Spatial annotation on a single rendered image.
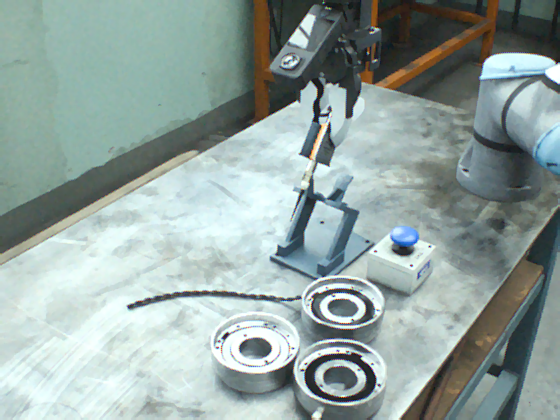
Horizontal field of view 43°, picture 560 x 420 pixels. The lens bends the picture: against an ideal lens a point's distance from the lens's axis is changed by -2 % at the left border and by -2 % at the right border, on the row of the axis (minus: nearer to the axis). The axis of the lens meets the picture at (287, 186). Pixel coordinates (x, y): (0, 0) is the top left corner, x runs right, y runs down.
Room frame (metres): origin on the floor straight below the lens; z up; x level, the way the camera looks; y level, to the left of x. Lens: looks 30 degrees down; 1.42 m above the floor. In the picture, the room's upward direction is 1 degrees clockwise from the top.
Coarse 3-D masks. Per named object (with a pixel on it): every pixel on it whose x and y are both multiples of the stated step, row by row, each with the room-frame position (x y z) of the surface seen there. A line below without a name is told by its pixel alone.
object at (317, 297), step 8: (336, 288) 0.76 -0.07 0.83; (344, 288) 0.76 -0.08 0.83; (312, 296) 0.74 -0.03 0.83; (320, 296) 0.75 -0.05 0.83; (360, 296) 0.75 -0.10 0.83; (312, 304) 0.73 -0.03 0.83; (320, 304) 0.73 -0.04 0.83; (368, 304) 0.73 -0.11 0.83; (312, 312) 0.71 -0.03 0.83; (320, 312) 0.71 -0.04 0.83; (368, 312) 0.71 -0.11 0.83; (328, 320) 0.70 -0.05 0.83; (360, 320) 0.70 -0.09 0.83; (368, 320) 0.70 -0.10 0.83
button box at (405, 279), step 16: (384, 240) 0.85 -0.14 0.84; (384, 256) 0.81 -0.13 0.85; (400, 256) 0.82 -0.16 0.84; (416, 256) 0.82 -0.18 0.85; (432, 256) 0.83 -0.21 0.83; (368, 272) 0.82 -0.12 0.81; (384, 272) 0.81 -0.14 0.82; (400, 272) 0.79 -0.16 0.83; (416, 272) 0.79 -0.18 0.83; (400, 288) 0.79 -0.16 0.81; (416, 288) 0.80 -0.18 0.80
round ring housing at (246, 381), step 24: (264, 312) 0.70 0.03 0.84; (216, 336) 0.66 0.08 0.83; (240, 336) 0.66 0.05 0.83; (264, 336) 0.67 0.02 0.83; (288, 336) 0.67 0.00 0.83; (216, 360) 0.61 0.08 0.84; (240, 360) 0.62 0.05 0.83; (264, 360) 0.62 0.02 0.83; (288, 360) 0.61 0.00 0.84; (240, 384) 0.59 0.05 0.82; (264, 384) 0.59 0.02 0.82
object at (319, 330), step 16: (320, 288) 0.76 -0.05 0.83; (352, 288) 0.76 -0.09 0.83; (368, 288) 0.76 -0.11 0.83; (304, 304) 0.71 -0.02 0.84; (336, 304) 0.74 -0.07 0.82; (352, 304) 0.74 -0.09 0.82; (384, 304) 0.72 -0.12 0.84; (304, 320) 0.70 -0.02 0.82; (320, 320) 0.68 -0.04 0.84; (336, 320) 0.70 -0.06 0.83; (352, 320) 0.70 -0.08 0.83; (320, 336) 0.68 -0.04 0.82; (336, 336) 0.67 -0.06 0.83; (352, 336) 0.67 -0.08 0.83; (368, 336) 0.68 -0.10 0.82
